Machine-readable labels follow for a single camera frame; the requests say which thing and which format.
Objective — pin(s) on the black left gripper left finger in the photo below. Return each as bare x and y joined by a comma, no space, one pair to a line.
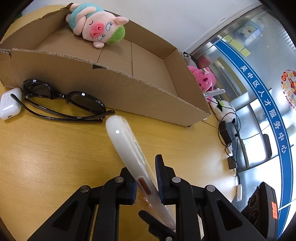
90,213

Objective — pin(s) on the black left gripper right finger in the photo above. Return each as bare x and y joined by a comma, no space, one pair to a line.
202,213

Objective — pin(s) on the white phone case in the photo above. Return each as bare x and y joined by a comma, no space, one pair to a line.
128,149

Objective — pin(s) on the black sunglasses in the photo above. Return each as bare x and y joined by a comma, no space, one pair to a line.
79,99

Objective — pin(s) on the white earbuds case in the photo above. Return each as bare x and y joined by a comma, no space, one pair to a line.
9,106

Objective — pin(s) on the black power adapter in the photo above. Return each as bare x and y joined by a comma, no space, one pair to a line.
225,133

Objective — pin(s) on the white plush toy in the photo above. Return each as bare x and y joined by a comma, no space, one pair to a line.
222,109

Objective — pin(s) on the white phone stand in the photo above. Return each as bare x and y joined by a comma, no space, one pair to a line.
214,92

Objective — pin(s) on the pink strawberry plush toy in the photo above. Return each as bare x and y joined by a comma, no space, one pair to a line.
204,77

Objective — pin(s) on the brown cardboard box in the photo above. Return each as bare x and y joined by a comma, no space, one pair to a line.
142,74

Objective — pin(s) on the pink pig plush toy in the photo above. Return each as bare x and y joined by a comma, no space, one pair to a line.
95,24

